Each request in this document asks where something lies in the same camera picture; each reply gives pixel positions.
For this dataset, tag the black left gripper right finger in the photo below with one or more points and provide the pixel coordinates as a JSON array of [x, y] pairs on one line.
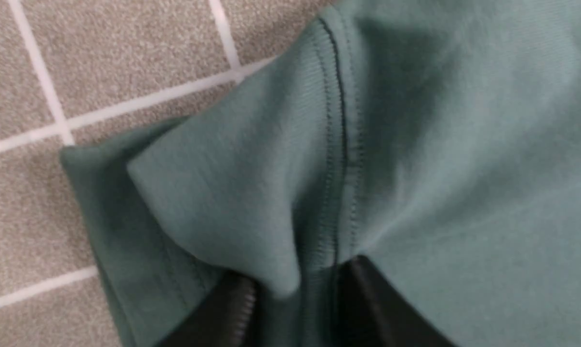
[[371, 313]]

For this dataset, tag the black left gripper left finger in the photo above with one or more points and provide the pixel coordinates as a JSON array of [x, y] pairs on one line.
[[226, 317]]

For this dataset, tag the green long-sleeve shirt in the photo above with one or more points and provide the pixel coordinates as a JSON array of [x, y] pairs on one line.
[[441, 139]]

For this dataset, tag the grey checked tablecloth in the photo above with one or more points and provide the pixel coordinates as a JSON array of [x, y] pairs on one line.
[[78, 71]]

